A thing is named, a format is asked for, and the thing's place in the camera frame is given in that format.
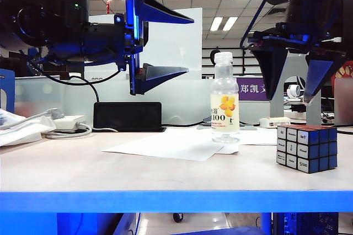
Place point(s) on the white power adapter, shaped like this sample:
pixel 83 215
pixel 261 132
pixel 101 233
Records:
pixel 69 122

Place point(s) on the blue metal bookend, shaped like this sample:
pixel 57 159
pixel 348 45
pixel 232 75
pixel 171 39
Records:
pixel 11 80

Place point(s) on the blue white red Rubik's cube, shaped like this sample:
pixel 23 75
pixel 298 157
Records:
pixel 317 149

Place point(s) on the white paper sheet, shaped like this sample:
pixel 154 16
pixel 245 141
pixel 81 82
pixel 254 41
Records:
pixel 256 137
pixel 165 146

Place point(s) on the black chair headrest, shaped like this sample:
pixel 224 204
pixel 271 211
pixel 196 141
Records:
pixel 212 55

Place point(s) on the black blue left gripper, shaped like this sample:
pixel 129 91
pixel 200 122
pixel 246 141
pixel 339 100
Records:
pixel 104 42

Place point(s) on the small white desk fan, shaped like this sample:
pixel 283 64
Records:
pixel 293 91

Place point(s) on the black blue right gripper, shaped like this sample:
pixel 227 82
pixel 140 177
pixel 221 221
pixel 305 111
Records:
pixel 309 25

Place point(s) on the purple name sign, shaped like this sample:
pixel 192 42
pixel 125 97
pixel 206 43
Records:
pixel 248 89

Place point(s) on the grey metal bookend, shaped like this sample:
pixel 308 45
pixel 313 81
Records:
pixel 314 116

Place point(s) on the white translucent board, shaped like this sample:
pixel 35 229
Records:
pixel 176 47

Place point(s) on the blue flag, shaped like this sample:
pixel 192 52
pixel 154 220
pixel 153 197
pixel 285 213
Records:
pixel 32 54

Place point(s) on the red hanging ornament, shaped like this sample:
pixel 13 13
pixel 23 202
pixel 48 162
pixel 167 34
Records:
pixel 108 7

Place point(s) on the black rectangular box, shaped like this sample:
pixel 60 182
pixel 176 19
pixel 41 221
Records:
pixel 127 116

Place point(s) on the red patterned cushion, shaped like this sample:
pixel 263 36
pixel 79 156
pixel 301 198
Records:
pixel 346 72

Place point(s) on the frosted glass desk partition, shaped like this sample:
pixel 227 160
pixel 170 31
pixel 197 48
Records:
pixel 41 94

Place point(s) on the pink translucent panel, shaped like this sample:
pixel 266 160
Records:
pixel 343 102

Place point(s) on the black caster wheel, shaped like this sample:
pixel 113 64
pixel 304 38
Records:
pixel 177 218

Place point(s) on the clear plastic document bag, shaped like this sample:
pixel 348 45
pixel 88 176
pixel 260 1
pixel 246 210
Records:
pixel 22 134

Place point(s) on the black wall shelf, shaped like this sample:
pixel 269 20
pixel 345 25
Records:
pixel 243 64

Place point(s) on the small white charger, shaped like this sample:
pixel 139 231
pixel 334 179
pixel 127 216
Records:
pixel 273 122

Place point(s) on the black monitor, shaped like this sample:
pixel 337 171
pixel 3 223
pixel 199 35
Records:
pixel 348 11

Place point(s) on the blue metal table frame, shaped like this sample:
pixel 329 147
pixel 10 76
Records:
pixel 176 202

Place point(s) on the clear plastic drink bottle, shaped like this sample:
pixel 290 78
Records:
pixel 224 88

